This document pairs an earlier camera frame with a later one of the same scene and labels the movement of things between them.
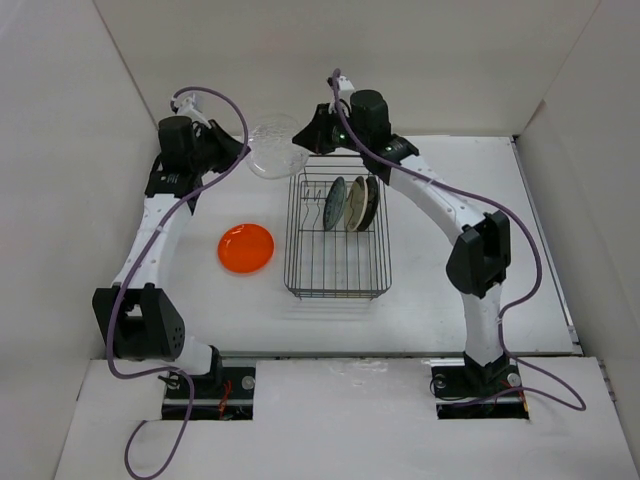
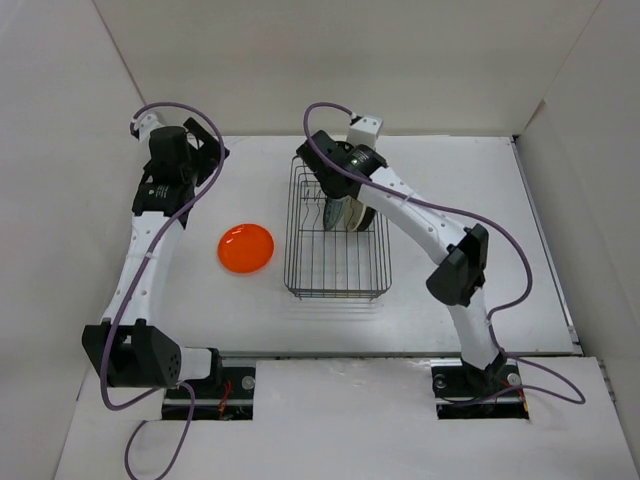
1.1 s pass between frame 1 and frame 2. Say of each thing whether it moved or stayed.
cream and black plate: stayed
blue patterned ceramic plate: stayed
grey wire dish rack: stayed
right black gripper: moved
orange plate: stayed
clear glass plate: moved
